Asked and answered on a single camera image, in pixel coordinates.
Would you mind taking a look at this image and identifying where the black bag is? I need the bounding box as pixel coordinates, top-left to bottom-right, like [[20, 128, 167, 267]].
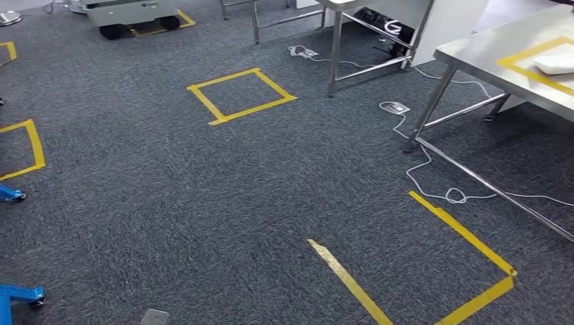
[[353, 6, 416, 58]]

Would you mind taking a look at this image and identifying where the blue metal shelf rack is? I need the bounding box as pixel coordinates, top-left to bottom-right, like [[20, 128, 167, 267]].
[[0, 183, 47, 325]]

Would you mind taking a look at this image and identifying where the white floor cable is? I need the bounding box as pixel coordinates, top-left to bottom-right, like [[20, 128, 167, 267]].
[[378, 112, 574, 208], [288, 45, 494, 100]]

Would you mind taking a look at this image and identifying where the white curved plastic part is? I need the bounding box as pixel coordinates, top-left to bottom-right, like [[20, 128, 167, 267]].
[[532, 53, 574, 76]]

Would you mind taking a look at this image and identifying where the yellow floor tape mark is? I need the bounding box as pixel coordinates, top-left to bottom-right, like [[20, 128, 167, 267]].
[[130, 9, 197, 38]]

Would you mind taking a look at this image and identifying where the steel table frame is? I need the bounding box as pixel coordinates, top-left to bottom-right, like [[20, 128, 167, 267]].
[[219, 0, 327, 46]]

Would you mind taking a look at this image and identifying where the white mobile cart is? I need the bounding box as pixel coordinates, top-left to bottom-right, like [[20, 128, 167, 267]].
[[67, 0, 181, 41]]

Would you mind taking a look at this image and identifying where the steel workbench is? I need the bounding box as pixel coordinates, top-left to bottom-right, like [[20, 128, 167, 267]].
[[402, 3, 574, 244]]

